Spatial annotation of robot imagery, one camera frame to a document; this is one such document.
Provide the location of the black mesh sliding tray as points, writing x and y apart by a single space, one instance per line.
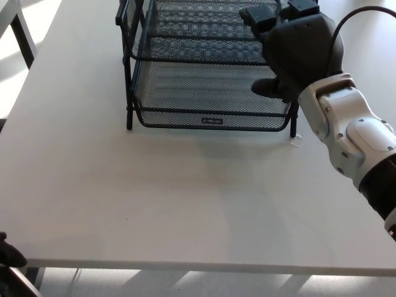
191 49

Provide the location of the black mesh tray with label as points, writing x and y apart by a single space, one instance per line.
201 92

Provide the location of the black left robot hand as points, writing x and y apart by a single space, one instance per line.
10 255

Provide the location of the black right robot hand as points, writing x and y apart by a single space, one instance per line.
300 49

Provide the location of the dark brown wooden furniture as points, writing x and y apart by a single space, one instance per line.
18 286

